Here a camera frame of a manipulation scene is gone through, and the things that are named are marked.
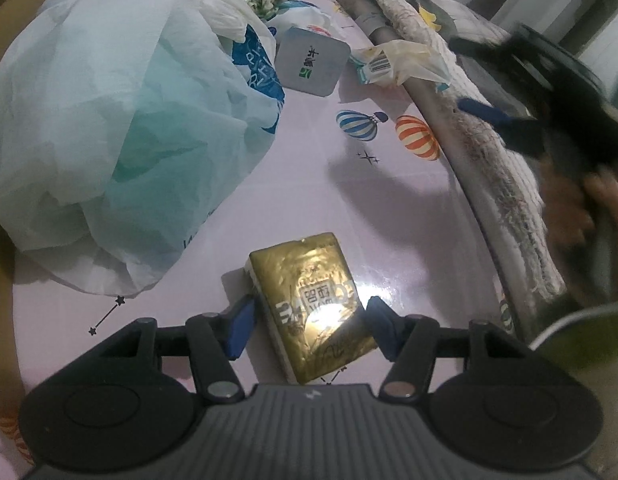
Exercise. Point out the blue white tissue pack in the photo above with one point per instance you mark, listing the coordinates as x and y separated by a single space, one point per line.
304 15

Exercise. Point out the clear plastic wrapper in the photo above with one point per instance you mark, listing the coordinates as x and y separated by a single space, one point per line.
394 62

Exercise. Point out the white square wipes pack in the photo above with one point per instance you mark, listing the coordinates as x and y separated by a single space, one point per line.
310 62

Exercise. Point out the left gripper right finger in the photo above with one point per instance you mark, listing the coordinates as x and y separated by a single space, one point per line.
409 343

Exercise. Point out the person's right hand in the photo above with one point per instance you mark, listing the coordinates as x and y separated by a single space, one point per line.
569 225

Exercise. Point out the gold tissue pack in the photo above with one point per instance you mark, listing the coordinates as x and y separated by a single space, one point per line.
311 306

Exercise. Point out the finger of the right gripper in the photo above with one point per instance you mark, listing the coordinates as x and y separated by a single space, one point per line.
480 50
524 136

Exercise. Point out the large white plastic bag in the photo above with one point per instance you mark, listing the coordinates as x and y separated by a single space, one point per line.
123 125

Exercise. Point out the dark grey bed sheet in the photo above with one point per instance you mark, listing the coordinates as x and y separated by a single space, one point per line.
451 18

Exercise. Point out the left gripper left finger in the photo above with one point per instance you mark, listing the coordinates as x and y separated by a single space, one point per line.
215 341

